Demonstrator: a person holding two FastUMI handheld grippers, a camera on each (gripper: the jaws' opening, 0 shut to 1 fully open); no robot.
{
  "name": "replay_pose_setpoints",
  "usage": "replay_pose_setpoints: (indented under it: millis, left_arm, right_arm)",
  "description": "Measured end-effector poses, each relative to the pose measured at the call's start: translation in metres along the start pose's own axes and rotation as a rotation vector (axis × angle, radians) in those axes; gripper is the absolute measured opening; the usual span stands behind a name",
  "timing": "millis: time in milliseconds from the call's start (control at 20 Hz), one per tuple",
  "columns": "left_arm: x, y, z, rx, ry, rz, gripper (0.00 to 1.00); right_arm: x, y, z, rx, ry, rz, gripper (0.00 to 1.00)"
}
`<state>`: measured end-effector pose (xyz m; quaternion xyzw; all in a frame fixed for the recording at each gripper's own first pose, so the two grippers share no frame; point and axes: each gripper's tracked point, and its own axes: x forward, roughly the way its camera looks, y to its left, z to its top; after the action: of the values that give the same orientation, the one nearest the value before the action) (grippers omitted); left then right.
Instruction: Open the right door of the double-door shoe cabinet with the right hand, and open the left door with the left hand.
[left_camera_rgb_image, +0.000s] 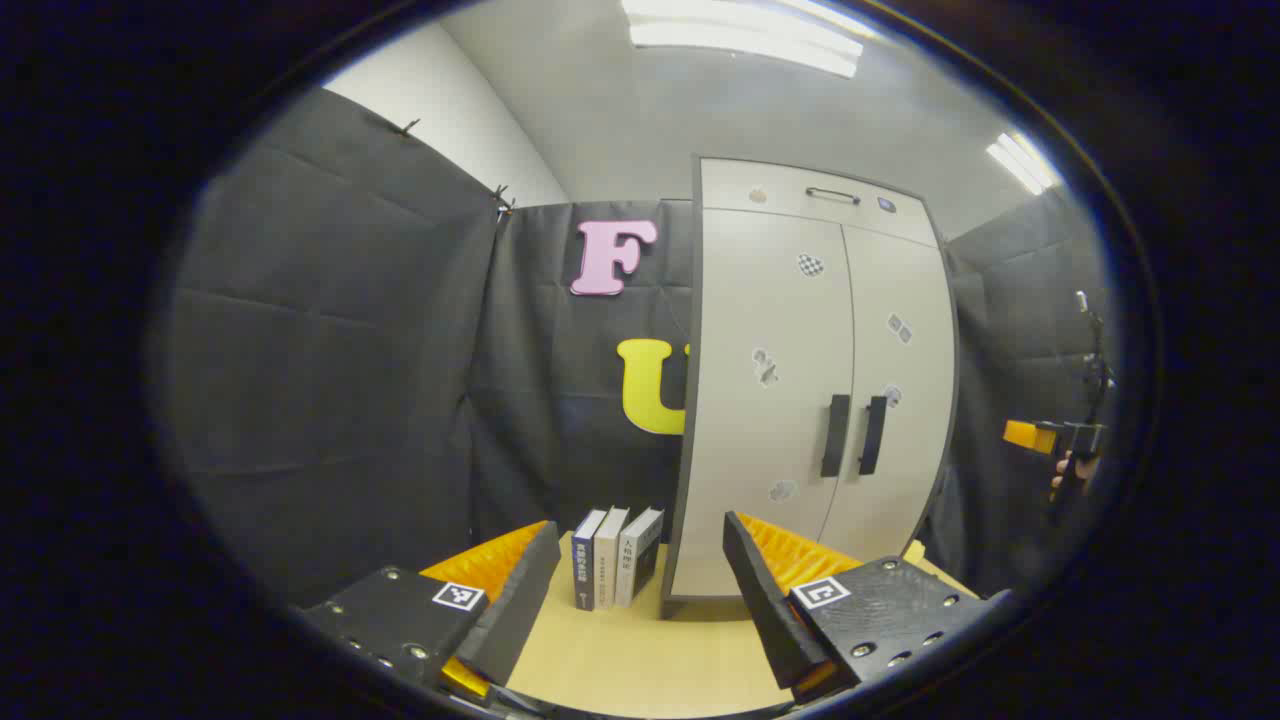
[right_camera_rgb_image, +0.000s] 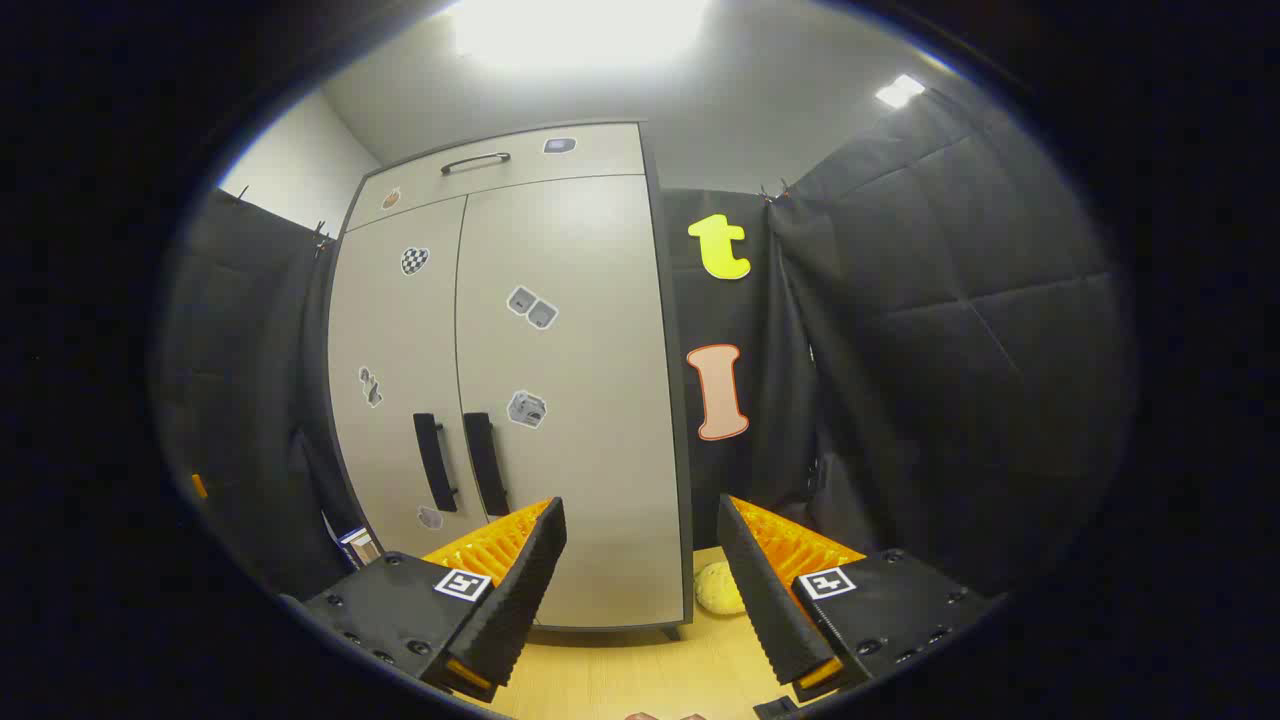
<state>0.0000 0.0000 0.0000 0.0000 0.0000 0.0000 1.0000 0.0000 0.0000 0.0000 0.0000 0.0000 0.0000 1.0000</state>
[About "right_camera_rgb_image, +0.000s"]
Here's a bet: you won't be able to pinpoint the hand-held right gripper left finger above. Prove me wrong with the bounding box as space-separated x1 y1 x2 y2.
298 496 569 703

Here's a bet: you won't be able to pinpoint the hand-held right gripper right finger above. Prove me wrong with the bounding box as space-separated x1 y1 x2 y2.
716 493 1004 703

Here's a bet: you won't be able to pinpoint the black door handle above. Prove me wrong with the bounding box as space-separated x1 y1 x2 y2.
413 412 460 514
462 411 511 518

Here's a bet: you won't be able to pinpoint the grey double-door shoe cabinet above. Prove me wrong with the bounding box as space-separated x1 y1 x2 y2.
322 120 696 641

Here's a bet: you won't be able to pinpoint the grey cabinet door checkered sticker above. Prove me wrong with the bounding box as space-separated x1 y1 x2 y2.
327 195 491 561

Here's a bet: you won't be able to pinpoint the grey cabinet door dice stickers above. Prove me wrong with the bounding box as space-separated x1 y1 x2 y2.
455 174 689 631

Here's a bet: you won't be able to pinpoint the grey cabinet drawer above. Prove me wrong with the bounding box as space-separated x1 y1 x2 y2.
345 122 646 233

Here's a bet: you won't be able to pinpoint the pale yellow ball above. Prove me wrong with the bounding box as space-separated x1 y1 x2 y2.
694 560 746 616

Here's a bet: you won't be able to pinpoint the black backdrop cloth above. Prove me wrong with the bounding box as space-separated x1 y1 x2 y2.
150 85 1141 601

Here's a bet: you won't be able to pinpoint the small ceiling light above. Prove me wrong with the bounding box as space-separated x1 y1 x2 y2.
875 73 927 110

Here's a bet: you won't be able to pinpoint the large ceiling light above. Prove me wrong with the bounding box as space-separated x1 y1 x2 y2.
445 0 716 71

